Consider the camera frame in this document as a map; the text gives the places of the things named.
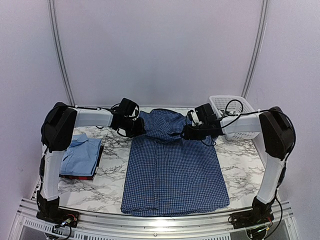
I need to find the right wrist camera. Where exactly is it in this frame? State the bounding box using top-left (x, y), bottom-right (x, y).
top-left (187, 110), bottom-right (202, 127)

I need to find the blue checkered long sleeve shirt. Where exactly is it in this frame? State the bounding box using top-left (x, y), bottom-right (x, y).
top-left (120, 108), bottom-right (230, 217)

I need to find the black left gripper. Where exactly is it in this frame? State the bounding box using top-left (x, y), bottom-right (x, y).
top-left (121, 116), bottom-right (146, 138)

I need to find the aluminium front frame rail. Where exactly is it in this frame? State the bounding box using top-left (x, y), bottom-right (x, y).
top-left (9, 198), bottom-right (302, 240)

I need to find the left aluminium corner post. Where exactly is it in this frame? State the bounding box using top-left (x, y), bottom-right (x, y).
top-left (47, 0), bottom-right (76, 106)

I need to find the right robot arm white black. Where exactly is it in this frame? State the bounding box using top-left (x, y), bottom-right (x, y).
top-left (180, 103), bottom-right (296, 224)

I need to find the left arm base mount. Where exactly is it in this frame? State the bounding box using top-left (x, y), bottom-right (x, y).
top-left (36, 207), bottom-right (80, 228)

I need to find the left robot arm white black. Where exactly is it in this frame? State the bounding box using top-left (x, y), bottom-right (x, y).
top-left (36, 98), bottom-right (146, 223)

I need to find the right aluminium corner post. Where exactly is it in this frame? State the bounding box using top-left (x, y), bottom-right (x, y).
top-left (241, 0), bottom-right (270, 99)

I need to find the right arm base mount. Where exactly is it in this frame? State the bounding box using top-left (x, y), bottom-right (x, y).
top-left (228, 209), bottom-right (275, 229)

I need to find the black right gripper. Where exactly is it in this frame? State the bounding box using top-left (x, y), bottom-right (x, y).
top-left (179, 122), bottom-right (208, 141)

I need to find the white plastic mesh basket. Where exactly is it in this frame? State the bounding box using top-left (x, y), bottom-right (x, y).
top-left (209, 95), bottom-right (261, 141)

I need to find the aluminium corner post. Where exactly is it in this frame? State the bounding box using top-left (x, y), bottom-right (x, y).
top-left (47, 0), bottom-right (76, 106)
top-left (241, 0), bottom-right (270, 99)

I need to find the folded light blue shirt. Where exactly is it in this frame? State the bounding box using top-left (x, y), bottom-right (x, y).
top-left (59, 133), bottom-right (102, 177)

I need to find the black white plaid shirt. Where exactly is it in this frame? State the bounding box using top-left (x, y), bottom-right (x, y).
top-left (219, 110), bottom-right (239, 117)

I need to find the folded red black plaid shirt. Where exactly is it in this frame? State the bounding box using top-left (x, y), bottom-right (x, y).
top-left (59, 145), bottom-right (104, 181)

